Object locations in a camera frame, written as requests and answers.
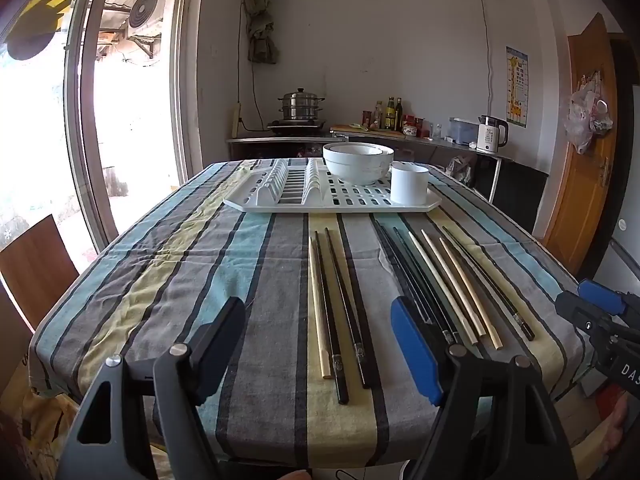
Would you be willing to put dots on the clear container blue lid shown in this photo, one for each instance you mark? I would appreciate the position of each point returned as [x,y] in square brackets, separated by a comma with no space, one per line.
[462,132]

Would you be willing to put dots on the giraffe wall poster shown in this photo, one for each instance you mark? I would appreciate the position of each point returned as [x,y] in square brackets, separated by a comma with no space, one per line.
[517,90]

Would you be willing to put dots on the white plastic dish rack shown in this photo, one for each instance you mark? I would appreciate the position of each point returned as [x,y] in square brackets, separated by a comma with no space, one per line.
[350,197]

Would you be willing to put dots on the person's right hand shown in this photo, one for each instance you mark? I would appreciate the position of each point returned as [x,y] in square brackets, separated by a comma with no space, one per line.
[625,427]

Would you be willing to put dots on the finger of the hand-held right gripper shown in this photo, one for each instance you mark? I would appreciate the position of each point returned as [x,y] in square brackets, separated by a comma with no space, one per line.
[600,292]
[580,312]

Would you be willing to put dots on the striped tablecloth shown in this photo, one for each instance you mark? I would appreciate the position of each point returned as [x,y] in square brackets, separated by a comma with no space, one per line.
[250,285]

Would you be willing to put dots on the cardboard box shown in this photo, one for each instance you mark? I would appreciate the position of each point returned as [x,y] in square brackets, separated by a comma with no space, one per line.
[580,420]

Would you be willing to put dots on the outdoor air conditioner unit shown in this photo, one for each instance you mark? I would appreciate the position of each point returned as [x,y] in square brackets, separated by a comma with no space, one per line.
[145,7]

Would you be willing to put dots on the black cabinet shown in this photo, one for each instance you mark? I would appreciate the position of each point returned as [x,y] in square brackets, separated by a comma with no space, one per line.
[520,195]

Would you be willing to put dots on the person's left hand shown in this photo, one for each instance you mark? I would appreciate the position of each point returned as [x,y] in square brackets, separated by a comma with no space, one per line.
[294,476]

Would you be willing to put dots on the steel cooker table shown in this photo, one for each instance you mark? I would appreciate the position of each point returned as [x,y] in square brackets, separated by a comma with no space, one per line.
[260,139]

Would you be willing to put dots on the black induction cooker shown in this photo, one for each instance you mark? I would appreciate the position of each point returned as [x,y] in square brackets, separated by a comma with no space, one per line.
[295,126]

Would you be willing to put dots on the beige power strip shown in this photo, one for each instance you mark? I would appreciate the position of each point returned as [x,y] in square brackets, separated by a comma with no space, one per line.
[235,120]

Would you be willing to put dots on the hanging plastic bags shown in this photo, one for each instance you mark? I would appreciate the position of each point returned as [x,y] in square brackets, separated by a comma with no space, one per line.
[582,120]

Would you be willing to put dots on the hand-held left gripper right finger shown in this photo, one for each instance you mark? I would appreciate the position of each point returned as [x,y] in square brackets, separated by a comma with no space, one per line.
[415,350]

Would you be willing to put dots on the sliding glass door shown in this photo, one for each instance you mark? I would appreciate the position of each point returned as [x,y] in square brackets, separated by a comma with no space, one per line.
[75,110]

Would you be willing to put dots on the red seasoning jar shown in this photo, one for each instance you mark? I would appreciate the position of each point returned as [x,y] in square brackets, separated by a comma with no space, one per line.
[408,125]
[420,127]

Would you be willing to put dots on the white refrigerator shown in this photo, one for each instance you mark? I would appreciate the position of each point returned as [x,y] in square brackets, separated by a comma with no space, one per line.
[625,250]

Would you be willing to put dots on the green glass bottle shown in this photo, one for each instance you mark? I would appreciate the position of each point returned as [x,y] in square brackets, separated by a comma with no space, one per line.
[390,117]

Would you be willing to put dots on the bundled curtain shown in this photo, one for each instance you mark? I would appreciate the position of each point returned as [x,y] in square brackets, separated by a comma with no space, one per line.
[260,40]

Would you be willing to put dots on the yellow black striped sign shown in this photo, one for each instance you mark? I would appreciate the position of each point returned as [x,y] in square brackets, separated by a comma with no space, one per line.
[45,20]

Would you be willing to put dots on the white cup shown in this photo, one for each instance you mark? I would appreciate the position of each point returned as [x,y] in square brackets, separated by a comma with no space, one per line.
[409,187]

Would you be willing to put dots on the wooden chopstick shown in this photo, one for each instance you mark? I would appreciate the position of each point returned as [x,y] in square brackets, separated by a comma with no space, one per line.
[440,285]
[468,290]
[319,310]
[454,285]

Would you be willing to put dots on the dark glass bottle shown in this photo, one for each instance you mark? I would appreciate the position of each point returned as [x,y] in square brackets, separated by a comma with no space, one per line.
[399,117]

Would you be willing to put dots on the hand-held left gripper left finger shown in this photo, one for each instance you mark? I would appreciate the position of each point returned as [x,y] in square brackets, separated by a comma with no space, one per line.
[220,350]

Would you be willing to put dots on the wooden cutting board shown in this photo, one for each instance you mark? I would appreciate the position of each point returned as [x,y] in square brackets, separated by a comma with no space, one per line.
[350,129]

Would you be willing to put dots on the plastic bag of packets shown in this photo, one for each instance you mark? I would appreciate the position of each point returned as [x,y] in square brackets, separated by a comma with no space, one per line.
[460,167]

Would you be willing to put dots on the steel steamer pot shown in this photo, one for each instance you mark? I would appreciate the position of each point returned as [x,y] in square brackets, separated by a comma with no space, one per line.
[300,107]

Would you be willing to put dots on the wooden door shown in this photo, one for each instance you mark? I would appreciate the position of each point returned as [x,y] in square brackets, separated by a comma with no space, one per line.
[575,200]

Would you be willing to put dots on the white electric kettle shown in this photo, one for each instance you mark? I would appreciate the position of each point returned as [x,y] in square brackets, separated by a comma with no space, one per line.
[487,137]

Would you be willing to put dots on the wooden chair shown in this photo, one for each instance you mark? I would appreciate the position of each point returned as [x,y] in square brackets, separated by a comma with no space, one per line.
[35,270]

